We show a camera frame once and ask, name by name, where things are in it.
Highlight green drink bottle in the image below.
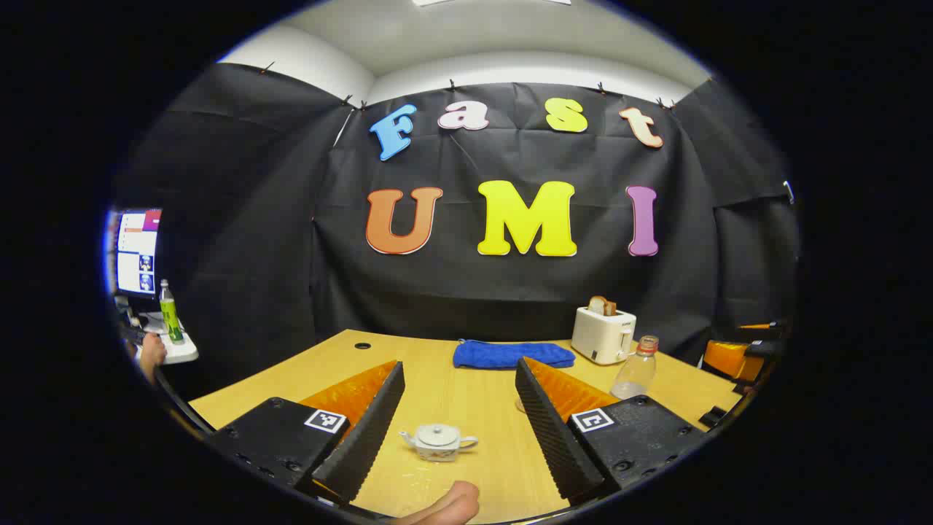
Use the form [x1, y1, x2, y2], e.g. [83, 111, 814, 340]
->
[158, 279, 185, 345]

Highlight white toaster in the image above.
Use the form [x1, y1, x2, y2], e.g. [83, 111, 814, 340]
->
[571, 305, 637, 365]

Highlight white floral teacup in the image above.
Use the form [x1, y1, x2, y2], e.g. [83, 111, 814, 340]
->
[399, 424, 480, 463]

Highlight blue towel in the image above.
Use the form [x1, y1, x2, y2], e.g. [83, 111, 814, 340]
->
[453, 339, 577, 370]

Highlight clear plastic water bottle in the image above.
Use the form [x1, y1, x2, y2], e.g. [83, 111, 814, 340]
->
[611, 335, 660, 400]

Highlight white side desk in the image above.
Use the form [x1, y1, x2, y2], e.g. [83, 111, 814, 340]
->
[142, 312, 199, 365]

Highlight computer monitor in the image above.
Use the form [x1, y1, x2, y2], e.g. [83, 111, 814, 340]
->
[113, 208, 163, 298]

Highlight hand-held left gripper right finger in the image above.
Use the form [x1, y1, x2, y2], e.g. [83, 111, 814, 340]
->
[514, 356, 709, 507]

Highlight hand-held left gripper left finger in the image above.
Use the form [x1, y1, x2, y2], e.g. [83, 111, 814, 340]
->
[206, 359, 407, 508]

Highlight black backdrop cloth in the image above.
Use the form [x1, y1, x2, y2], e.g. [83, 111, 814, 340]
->
[109, 62, 801, 398]

